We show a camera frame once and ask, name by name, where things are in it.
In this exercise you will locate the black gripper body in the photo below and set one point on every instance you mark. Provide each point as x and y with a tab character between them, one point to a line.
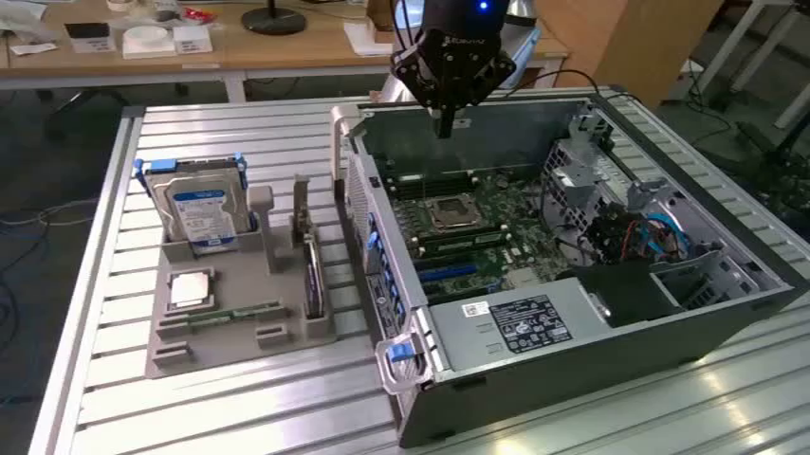
462	28

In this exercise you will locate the NVIDIA graphics card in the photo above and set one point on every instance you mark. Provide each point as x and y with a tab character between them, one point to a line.
312	275

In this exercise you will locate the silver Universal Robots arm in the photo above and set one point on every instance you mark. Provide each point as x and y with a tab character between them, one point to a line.
522	12

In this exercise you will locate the white paper stack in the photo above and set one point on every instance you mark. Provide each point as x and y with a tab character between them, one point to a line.
367	40

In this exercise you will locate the brown cardboard box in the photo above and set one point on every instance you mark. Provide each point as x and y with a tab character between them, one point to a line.
379	14

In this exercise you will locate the light wooden cabinet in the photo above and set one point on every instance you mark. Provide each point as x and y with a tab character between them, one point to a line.
633	47

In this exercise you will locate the black round lamp base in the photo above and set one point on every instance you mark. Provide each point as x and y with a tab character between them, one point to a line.
272	21

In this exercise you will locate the silver drive cage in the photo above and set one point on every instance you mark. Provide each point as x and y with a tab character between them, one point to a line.
573	185

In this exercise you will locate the metal CPU socket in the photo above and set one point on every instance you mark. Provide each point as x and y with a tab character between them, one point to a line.
452	213

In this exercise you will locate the green motherboard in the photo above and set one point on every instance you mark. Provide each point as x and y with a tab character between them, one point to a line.
506	237

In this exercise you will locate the white labelled box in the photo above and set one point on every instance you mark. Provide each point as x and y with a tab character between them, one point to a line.
191	40

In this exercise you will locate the red and white packet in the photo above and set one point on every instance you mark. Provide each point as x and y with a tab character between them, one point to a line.
198	15

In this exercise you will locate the installed RAM stick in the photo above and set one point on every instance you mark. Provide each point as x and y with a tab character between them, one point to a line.
462	242

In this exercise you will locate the white box with round dish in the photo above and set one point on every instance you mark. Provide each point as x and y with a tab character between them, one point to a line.
148	42

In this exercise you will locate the blue PCIe expansion slot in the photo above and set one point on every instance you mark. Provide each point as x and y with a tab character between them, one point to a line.
446	272

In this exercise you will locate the black floor stand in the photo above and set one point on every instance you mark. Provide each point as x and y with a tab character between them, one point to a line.
759	137

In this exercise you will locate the hard disk in blue caddy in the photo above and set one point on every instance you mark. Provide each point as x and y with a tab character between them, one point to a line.
203	208

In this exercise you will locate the white tape roll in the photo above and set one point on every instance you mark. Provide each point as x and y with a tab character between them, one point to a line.
120	5

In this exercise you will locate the white box with black top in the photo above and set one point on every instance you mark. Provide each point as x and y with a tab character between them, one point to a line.
89	38

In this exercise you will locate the black office chair base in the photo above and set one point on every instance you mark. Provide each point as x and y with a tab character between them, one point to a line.
81	102

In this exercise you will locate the grey disk bay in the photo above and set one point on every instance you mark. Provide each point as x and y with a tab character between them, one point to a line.
709	265

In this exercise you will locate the wooden desk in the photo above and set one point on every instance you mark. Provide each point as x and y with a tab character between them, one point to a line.
63	61

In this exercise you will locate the grey power supply unit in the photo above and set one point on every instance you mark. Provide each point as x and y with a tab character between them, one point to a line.
462	341

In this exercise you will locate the silver CPU chip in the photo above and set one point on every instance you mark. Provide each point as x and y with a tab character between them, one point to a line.
190	289

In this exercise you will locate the green loose RAM stick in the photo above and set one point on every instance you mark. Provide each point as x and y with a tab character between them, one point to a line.
234	314

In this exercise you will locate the blue case release latch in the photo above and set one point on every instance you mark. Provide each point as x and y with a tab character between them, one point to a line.
399	354

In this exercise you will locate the white paper label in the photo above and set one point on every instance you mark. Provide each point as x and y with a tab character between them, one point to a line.
31	48

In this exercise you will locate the clear plastic bag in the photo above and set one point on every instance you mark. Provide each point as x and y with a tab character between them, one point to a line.
25	23

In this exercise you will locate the grey printed parts rack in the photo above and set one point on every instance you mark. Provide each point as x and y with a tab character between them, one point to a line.
240	346

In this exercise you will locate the open black PC case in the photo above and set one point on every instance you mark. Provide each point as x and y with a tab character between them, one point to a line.
570	379

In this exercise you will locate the white desk frame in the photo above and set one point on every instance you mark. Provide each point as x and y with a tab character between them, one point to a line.
791	106

